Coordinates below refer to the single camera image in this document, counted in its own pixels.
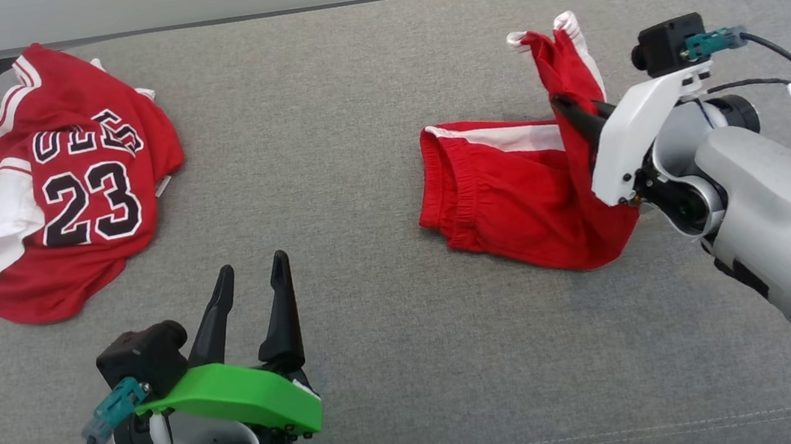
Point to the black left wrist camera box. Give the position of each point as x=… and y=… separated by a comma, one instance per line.
x=144, y=355

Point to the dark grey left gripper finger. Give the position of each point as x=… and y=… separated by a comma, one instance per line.
x=281, y=326
x=216, y=327

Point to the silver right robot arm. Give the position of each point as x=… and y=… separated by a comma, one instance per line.
x=786, y=204

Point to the red white basketball jersey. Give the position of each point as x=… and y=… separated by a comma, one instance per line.
x=84, y=268

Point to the red shorts with white stripe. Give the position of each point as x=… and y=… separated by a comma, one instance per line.
x=513, y=200

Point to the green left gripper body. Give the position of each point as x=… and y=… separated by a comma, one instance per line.
x=251, y=398

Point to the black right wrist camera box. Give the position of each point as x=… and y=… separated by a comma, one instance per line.
x=664, y=45

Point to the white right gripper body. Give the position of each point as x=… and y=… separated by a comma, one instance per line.
x=630, y=133

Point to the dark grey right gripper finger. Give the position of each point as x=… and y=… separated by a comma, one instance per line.
x=604, y=109
x=579, y=122

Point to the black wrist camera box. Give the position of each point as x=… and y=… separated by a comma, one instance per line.
x=144, y=355
x=664, y=45

